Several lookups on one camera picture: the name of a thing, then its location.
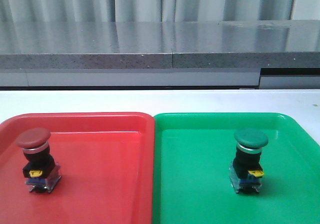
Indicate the green mushroom push button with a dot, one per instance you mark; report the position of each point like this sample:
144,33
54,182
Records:
245,171

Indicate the red mushroom push button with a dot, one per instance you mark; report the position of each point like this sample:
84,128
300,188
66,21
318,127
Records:
41,173

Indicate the green plastic tray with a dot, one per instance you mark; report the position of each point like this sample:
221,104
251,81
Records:
193,154

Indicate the red plastic tray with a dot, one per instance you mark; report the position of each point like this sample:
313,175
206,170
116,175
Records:
106,161

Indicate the grey stone counter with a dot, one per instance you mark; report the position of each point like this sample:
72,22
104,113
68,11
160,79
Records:
58,55

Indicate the white pleated curtain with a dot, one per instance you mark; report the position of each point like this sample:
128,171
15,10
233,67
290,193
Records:
144,10

